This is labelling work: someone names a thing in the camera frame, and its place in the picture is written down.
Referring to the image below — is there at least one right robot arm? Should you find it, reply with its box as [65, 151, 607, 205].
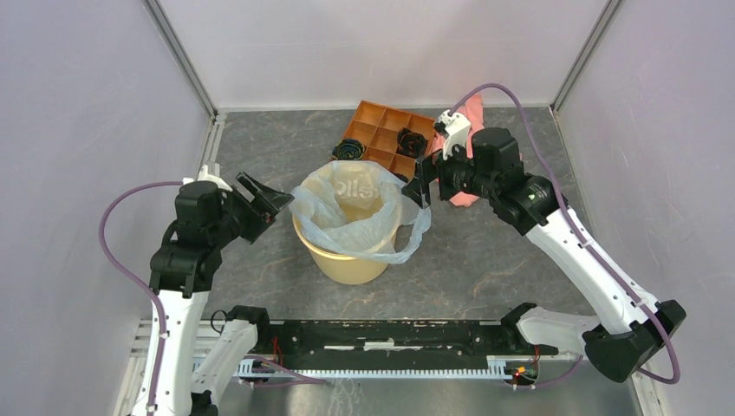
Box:
[402, 127, 686, 384]

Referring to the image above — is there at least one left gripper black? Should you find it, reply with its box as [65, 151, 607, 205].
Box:
[209, 171, 294, 247]

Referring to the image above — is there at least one pink cloth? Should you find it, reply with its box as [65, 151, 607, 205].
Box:
[428, 92, 523, 209]

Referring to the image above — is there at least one purple cable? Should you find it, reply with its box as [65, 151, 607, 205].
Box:
[98, 180, 199, 416]
[450, 82, 682, 386]

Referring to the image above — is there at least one orange compartment tray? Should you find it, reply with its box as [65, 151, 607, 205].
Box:
[341, 101, 435, 182]

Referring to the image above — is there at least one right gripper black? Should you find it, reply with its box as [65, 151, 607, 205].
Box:
[400, 133, 498, 209]

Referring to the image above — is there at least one left corner aluminium post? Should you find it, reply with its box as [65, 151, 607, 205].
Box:
[142, 0, 218, 120]

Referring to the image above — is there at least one tan cylindrical trash bin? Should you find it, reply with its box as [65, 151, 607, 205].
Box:
[292, 216, 388, 285]

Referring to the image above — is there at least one light blue plastic trash bag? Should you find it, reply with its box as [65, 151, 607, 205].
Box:
[289, 160, 432, 264]

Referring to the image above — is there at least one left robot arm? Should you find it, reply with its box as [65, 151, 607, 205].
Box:
[132, 172, 294, 415]

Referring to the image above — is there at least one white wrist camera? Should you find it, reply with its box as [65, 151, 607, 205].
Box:
[434, 110, 472, 160]
[182, 162, 233, 192]

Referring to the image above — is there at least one corner aluminium post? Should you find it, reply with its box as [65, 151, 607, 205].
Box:
[550, 0, 624, 114]
[142, 0, 218, 120]

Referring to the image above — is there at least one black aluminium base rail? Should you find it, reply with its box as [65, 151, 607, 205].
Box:
[130, 319, 604, 387]

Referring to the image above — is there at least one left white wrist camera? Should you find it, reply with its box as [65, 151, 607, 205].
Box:
[182, 162, 233, 192]

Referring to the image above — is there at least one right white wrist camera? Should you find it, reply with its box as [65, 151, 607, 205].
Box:
[434, 110, 472, 160]

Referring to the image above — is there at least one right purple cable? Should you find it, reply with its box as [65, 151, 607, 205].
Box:
[450, 82, 682, 386]

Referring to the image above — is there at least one right corner aluminium post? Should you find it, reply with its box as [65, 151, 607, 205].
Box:
[550, 0, 624, 114]

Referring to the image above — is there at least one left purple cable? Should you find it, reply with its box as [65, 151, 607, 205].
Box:
[98, 180, 199, 416]

